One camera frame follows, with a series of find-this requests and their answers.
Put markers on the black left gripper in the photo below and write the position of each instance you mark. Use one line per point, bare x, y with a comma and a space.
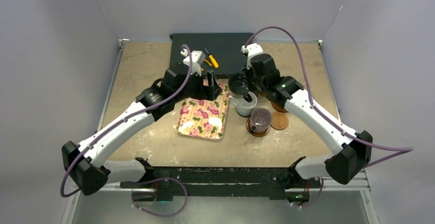
209, 93

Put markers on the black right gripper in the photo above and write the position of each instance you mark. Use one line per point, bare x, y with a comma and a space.
249, 81

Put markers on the dark green mug front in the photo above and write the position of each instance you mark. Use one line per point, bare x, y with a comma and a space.
238, 86

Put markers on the white mug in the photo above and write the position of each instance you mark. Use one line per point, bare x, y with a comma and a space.
244, 105

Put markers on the glossy brown ringed coaster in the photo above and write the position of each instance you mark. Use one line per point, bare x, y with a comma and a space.
278, 108
258, 134

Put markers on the lavender mug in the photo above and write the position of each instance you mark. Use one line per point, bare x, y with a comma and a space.
259, 121

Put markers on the glossy brown ringed coaster front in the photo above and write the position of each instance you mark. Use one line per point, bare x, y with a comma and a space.
258, 134

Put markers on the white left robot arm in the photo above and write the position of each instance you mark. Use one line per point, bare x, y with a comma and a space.
85, 162

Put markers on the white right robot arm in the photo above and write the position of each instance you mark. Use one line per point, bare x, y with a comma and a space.
348, 156

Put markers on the light orange coaster front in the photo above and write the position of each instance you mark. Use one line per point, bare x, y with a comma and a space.
279, 121

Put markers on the floral serving tray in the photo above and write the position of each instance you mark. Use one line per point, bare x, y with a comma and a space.
203, 118

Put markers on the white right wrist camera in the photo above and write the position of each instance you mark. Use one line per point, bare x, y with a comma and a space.
251, 51

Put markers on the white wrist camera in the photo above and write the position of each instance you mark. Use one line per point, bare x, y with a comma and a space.
251, 51
197, 59

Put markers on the yellow handled pliers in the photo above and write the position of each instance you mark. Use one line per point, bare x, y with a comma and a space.
207, 62

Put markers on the yellow handled screwdriver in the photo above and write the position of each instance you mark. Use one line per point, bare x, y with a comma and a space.
212, 61

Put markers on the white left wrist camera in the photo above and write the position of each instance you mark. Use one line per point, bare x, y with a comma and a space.
197, 59

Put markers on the dark grey network switch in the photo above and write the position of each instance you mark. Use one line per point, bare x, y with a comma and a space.
225, 47

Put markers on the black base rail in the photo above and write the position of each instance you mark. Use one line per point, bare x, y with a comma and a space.
273, 183

